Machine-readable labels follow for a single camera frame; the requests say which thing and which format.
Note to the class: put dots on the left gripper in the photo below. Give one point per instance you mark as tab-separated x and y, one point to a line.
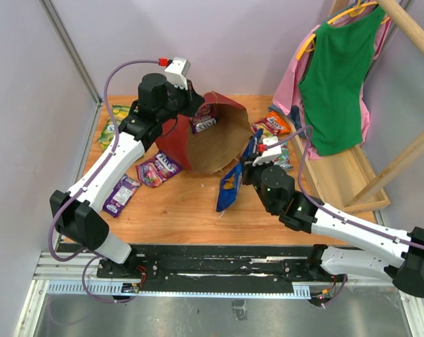
192	98

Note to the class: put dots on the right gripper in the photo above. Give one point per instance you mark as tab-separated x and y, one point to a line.
248	168

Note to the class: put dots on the blue Doritos chips packet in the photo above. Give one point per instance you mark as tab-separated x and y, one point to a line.
230	184

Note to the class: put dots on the teal candy packet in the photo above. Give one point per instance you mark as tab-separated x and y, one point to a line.
283	160

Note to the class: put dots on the red brown paper bag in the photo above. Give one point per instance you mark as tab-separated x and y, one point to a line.
212	149

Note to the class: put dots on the orange Fox's fruits packet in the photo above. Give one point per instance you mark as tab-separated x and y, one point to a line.
271	125

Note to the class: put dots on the green Fox's candy packet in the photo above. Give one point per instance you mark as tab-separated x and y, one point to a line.
120	112

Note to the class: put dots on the red snack packet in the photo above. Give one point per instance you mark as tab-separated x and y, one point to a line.
157	170

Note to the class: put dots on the pink shirt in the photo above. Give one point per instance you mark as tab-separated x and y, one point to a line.
288	94

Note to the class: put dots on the purple snack packet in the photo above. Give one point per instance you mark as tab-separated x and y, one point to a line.
120	196

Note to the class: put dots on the green tank top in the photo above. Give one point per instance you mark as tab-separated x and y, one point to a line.
332	83

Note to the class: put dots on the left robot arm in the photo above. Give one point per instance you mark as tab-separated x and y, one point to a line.
161	98

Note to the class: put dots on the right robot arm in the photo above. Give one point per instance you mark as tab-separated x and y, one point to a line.
379	252

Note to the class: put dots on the blue grey shirt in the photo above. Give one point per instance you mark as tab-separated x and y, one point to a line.
293	116

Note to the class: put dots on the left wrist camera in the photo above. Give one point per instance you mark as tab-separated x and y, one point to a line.
176	72

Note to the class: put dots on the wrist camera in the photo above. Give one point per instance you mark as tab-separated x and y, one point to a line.
267	150
176	72

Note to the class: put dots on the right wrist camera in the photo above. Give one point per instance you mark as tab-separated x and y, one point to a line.
267	150

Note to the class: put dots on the wooden clothes rack frame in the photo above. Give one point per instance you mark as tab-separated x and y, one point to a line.
347	179

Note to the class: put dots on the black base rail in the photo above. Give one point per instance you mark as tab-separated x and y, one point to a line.
229	265

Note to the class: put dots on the aluminium corner post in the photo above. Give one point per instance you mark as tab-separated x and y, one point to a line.
60	29

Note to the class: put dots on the white cable duct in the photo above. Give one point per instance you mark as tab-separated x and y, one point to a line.
275	290

